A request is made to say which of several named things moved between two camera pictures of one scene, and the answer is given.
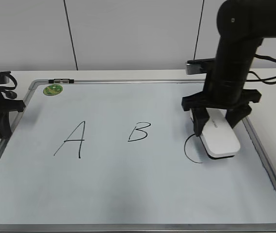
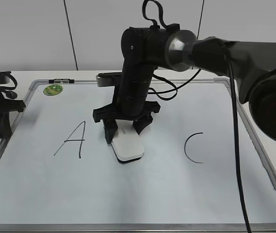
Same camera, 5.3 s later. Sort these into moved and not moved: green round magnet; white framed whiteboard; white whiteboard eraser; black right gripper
Moved: black right gripper; white whiteboard eraser
Not moved: white framed whiteboard; green round magnet
